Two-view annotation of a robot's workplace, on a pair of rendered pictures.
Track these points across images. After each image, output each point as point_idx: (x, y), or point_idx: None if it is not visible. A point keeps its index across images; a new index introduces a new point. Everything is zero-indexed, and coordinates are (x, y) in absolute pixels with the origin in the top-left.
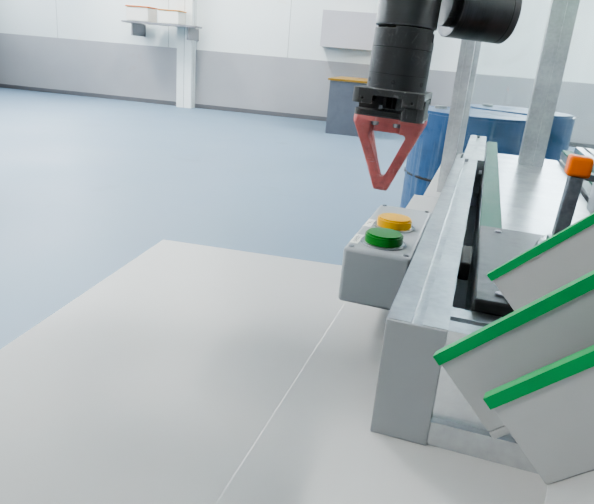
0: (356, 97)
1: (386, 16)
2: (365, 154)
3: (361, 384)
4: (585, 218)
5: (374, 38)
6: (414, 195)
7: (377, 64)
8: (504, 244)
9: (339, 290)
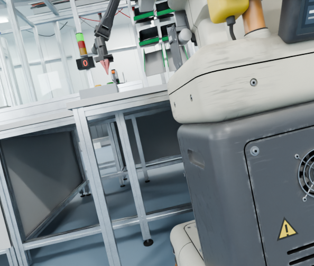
0: (112, 55)
1: (104, 44)
2: (107, 67)
3: None
4: (144, 65)
5: (103, 47)
6: None
7: (106, 51)
8: None
9: (117, 91)
